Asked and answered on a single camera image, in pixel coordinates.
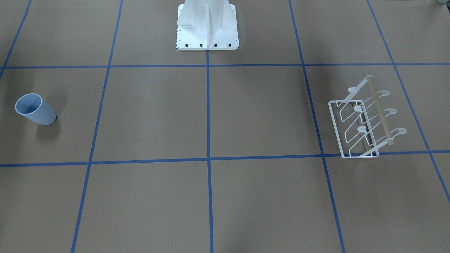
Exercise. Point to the light blue plastic cup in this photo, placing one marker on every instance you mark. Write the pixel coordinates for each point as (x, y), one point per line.
(35, 108)

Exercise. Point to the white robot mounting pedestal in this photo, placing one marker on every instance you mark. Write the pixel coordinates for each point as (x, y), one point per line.
(207, 25)

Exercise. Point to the white wire cup holder rack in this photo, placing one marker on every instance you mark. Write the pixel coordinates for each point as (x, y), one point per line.
(360, 121)

